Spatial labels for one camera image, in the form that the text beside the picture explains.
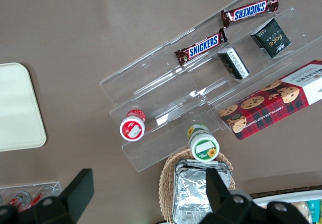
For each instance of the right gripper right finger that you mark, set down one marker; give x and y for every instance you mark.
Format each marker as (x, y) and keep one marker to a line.
(219, 198)

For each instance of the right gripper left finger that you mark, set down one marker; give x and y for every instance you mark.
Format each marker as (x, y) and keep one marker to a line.
(75, 196)

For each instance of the oval light wicker basket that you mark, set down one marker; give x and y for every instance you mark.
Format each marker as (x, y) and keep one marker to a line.
(166, 183)

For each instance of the beige rectangular tray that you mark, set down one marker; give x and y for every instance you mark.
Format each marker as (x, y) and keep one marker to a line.
(17, 108)

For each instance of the clear acrylic bottle rack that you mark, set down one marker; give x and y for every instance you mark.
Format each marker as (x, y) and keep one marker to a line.
(50, 187)

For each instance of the stacked aluminium foil trays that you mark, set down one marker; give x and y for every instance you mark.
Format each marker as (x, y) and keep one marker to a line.
(191, 191)

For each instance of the red cola bottle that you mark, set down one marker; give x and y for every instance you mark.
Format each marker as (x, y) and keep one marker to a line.
(21, 198)
(39, 199)

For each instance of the green lid yogurt cup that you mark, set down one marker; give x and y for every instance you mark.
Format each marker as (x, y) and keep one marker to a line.
(204, 148)

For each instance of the white rectangular snack bin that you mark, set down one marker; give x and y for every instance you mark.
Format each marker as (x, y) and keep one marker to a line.
(289, 196)

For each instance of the clear bag of crackers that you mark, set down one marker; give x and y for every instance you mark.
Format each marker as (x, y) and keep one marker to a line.
(303, 207)

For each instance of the red lid yogurt cup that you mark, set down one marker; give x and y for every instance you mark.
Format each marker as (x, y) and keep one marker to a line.
(132, 129)

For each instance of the teal snack packet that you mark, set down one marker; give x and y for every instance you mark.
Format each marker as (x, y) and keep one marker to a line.
(314, 209)

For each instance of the red tartan cookie box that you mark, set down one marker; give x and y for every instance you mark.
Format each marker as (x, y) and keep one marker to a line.
(264, 108)

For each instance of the clear acrylic step shelf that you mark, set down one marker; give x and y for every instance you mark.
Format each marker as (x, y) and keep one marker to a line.
(151, 95)
(299, 58)

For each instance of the black box white label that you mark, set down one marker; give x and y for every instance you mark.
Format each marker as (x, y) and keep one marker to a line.
(234, 64)

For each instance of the brown Snickers bar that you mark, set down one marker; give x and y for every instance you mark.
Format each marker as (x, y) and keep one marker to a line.
(202, 47)
(250, 10)

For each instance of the black box gold print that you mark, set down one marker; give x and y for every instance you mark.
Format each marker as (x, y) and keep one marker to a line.
(273, 39)

